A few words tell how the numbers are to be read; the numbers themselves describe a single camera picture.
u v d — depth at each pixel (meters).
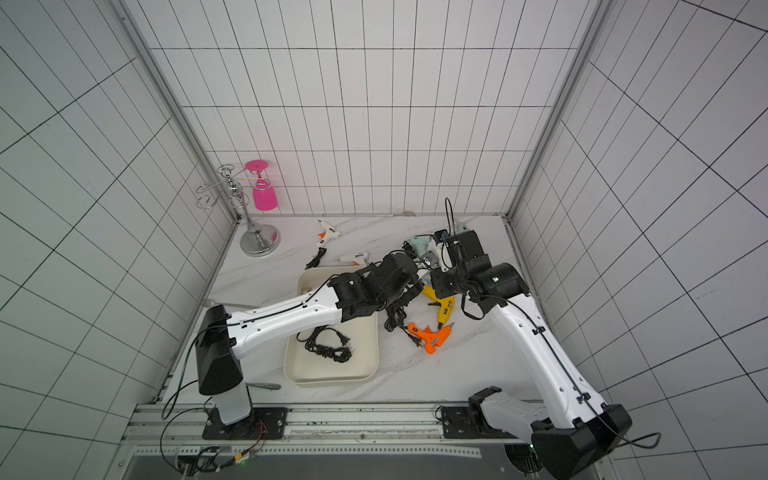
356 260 1.04
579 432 0.36
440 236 0.64
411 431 0.73
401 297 0.64
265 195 1.05
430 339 0.85
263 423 0.72
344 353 0.82
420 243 1.07
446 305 0.92
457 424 0.72
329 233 1.13
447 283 0.64
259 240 1.10
